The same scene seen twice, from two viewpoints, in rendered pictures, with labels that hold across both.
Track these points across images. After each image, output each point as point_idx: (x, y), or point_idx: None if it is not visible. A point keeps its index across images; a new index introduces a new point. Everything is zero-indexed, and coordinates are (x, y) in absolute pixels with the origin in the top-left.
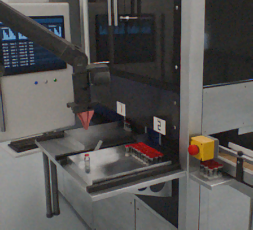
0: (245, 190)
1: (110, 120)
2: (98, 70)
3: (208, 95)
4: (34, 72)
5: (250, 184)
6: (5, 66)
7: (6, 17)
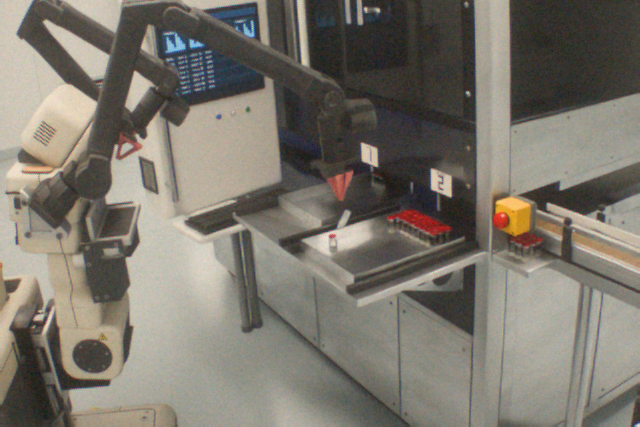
0: (575, 274)
1: None
2: (358, 109)
3: (517, 135)
4: (215, 100)
5: (582, 265)
6: None
7: (225, 44)
